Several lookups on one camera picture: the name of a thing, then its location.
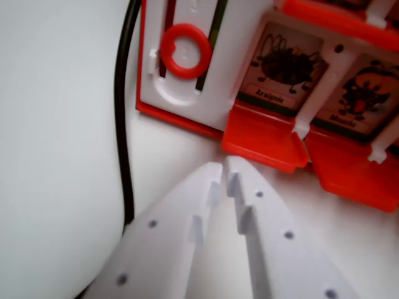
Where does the red flap under fly card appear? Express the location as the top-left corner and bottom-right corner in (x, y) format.
(303, 126), (399, 214)

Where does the red flap under spider card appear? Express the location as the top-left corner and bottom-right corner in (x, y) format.
(220, 103), (310, 174)

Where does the red-rimmed white game board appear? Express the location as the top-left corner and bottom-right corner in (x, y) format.
(135, 0), (399, 214)

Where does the fly picture card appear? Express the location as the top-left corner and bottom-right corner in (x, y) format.
(310, 53), (399, 138)

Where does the spider picture card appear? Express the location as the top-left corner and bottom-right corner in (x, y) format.
(237, 21), (330, 118)

